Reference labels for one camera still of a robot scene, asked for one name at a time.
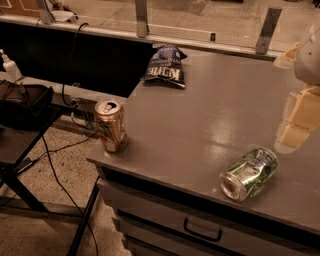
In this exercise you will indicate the grey drawer cabinet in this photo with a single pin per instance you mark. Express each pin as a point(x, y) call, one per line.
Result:
point(156, 220)

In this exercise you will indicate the orange soda can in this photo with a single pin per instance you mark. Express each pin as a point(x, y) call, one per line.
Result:
point(108, 117)

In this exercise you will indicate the white spray bottle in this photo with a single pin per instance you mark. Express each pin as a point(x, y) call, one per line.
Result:
point(10, 67)

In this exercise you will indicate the blue chip bag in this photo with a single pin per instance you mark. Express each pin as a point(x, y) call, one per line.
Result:
point(166, 65)

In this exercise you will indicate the black bag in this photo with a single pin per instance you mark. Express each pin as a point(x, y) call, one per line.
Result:
point(22, 106)

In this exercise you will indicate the black side table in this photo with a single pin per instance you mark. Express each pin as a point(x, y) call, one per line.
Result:
point(14, 147)

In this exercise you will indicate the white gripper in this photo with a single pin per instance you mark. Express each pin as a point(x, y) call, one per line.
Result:
point(309, 58)

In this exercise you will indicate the metal railing post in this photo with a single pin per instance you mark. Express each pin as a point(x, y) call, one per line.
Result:
point(45, 13)
point(267, 30)
point(141, 18)

